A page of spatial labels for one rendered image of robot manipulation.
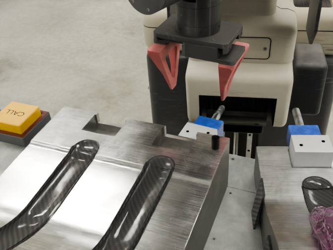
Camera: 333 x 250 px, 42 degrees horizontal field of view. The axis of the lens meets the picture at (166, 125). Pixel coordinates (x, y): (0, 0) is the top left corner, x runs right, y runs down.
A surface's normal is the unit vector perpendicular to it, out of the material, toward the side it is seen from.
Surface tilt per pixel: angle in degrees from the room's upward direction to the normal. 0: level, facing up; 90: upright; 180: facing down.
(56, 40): 0
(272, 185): 0
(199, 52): 90
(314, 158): 90
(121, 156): 0
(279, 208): 18
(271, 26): 31
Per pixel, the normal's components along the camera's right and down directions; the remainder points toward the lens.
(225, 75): -0.40, 0.81
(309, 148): -0.06, -0.80
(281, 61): -0.16, 0.71
